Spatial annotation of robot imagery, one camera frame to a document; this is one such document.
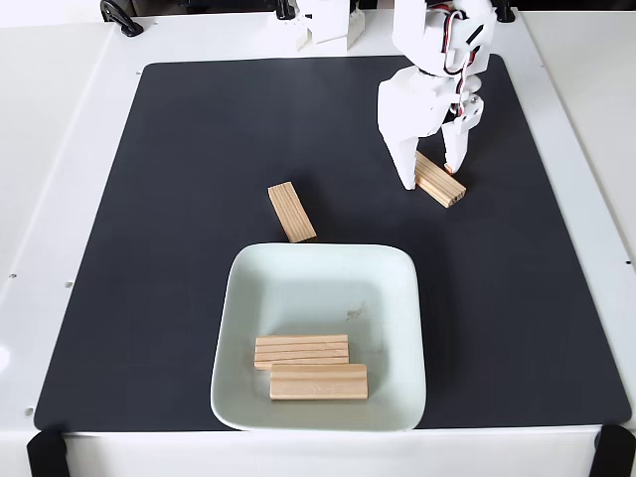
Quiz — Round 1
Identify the grooved wooden block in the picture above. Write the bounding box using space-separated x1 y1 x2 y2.
413 150 468 210
266 181 318 244
253 334 351 372

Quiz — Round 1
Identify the smooth wooden block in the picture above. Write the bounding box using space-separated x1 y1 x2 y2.
269 363 370 401

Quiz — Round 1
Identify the pale green square plate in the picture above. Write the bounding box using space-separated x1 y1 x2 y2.
209 241 428 432

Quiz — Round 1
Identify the black table mat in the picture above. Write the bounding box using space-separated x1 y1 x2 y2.
33 53 632 432

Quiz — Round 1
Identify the red black white servo cable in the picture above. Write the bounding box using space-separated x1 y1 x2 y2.
439 7 486 118

